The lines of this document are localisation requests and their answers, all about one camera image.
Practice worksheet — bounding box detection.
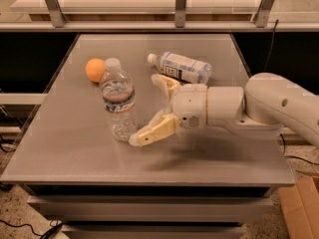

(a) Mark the white labelled bottle lying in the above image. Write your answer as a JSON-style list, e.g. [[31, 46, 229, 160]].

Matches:
[[148, 52, 212, 85]]

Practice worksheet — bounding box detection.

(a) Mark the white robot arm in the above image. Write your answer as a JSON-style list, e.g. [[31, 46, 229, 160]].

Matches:
[[129, 73, 319, 147]]

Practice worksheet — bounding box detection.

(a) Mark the metal rail frame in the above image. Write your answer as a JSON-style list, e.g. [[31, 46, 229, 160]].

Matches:
[[0, 0, 319, 32]]

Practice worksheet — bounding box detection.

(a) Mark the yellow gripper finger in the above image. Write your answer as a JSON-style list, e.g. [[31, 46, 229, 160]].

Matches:
[[151, 74, 180, 99], [129, 113, 180, 146]]

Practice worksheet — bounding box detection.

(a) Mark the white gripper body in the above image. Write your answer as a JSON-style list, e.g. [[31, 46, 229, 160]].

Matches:
[[170, 84, 207, 129]]

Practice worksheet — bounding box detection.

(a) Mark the white shelf behind glass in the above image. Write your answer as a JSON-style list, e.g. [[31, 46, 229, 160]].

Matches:
[[58, 0, 261, 21]]

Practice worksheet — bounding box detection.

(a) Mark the grey drawer cabinet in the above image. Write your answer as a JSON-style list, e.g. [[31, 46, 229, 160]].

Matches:
[[22, 183, 277, 239]]

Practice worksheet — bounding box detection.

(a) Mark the black floor cable left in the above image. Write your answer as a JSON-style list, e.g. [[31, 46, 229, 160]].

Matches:
[[0, 218, 64, 239]]

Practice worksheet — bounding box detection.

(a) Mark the clear water bottle blue label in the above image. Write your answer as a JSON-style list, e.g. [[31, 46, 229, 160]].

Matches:
[[99, 58, 138, 141]]

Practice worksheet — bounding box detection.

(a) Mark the black cable right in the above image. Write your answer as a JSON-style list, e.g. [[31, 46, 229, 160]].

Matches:
[[262, 18, 319, 177]]

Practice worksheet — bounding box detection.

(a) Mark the orange ball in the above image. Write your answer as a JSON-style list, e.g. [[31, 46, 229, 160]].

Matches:
[[85, 59, 105, 83]]

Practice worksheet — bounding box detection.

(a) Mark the cardboard box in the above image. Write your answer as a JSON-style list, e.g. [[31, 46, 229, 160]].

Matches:
[[278, 177, 319, 239]]

